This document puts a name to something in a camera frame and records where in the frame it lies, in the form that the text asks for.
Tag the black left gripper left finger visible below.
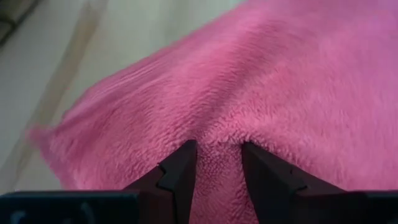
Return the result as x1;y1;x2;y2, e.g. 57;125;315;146
124;139;198;224

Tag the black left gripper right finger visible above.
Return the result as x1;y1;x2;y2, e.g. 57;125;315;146
241;141;345;224

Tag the pink microfiber towel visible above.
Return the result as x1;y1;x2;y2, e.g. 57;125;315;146
29;0;398;224

